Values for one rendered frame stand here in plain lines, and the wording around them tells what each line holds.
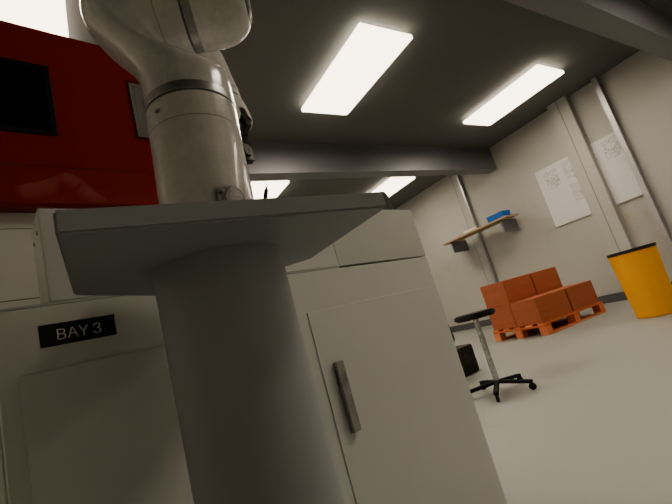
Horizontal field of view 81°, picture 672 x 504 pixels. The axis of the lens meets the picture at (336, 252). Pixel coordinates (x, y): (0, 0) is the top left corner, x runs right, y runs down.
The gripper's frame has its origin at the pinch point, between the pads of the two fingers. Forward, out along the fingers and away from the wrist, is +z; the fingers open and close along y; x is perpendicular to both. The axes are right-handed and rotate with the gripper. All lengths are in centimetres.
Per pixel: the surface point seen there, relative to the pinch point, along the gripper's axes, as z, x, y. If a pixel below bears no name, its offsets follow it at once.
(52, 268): 25.2, -39.2, -0.5
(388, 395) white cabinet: 60, 18, -8
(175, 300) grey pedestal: 41, -32, 19
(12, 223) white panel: -19, -39, -55
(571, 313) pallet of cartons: 74, 477, -129
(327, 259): 28.0, 11.7, -1.4
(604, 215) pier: -26, 626, -67
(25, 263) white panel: -8, -37, -58
